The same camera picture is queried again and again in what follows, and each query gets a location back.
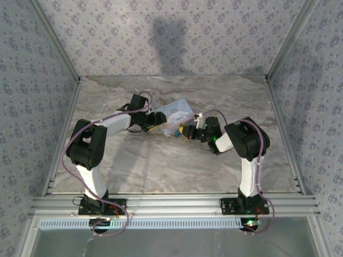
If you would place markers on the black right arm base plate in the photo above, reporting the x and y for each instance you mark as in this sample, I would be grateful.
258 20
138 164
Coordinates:
227 206

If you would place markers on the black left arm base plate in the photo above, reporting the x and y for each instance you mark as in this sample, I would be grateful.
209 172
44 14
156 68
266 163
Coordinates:
120 206

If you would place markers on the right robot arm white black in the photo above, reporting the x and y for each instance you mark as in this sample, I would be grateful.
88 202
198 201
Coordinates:
246 139

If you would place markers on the wide aluminium mounting rail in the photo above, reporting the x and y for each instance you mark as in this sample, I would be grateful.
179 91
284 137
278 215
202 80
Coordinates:
174 204

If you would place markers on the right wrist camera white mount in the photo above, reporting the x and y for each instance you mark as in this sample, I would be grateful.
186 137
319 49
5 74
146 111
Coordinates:
199 119

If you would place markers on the aluminium table side rail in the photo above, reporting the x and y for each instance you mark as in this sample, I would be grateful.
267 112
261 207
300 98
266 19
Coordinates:
63 136
286 136

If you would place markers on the black controller board with LED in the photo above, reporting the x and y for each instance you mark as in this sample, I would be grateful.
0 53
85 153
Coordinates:
100 224
250 225

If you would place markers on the aluminium frame post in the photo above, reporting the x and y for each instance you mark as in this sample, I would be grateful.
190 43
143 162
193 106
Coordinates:
292 40
55 40

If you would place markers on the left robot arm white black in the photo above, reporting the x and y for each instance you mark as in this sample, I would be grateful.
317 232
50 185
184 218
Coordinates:
88 144

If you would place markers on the pastel blue cartoon tin box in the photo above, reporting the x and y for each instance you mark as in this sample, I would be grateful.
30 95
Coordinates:
174 112

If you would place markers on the small teal padlock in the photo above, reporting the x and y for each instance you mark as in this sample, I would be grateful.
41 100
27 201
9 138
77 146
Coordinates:
177 132

